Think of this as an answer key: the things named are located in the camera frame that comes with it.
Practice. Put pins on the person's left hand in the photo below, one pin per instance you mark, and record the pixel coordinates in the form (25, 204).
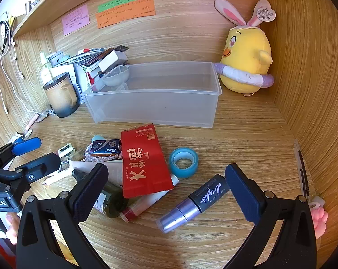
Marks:
(13, 225)

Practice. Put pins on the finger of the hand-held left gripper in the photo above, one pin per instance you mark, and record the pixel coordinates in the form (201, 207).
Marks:
(26, 146)
(43, 164)

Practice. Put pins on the red paper packet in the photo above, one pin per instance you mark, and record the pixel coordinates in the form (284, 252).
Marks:
(146, 162)

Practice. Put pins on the pink paper note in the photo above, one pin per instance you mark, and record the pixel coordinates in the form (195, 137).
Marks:
(75, 19)

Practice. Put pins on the orange paper note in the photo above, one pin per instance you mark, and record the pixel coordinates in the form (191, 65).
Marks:
(124, 16)

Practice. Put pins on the eyeglasses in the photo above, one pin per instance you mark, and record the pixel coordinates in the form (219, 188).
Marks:
(44, 116)

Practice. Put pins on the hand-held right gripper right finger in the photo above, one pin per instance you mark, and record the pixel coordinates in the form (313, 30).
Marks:
(244, 196)

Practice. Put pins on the yellow chick plush toy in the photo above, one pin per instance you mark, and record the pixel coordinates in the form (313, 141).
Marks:
(247, 53)

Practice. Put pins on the white pen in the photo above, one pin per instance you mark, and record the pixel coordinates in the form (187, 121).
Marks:
(57, 177)

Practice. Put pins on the green paper note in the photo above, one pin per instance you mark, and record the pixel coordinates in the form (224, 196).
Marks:
(115, 4)

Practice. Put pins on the black pen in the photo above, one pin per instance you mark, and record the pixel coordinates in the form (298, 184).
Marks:
(304, 173)

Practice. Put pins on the white tube red cap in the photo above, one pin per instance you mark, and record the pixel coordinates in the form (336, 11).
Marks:
(143, 203)

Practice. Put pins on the brown mug with lid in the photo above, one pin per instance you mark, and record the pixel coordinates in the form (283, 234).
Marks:
(59, 98)

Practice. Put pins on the red white box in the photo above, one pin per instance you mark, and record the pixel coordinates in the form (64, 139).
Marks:
(92, 75)

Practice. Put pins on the white cardboard box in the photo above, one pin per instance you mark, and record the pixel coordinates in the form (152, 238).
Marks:
(111, 61)

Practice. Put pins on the dark green glass bottle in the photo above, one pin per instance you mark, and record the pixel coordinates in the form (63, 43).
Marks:
(115, 201)

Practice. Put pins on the clear plastic storage box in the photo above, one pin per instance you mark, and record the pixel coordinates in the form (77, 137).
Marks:
(157, 109)

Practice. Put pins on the pale green bar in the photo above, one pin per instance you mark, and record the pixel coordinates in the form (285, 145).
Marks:
(98, 139)

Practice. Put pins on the pink paw toy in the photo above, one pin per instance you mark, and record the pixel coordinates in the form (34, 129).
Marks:
(320, 221)

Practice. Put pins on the wooden shelf board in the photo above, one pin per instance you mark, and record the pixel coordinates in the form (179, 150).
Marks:
(40, 14)

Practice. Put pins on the white bowl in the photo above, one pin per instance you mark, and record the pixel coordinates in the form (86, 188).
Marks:
(115, 77)

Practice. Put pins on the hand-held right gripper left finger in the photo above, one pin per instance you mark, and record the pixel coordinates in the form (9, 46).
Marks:
(90, 193)

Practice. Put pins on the stack of books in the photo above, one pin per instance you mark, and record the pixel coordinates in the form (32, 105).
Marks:
(82, 58)

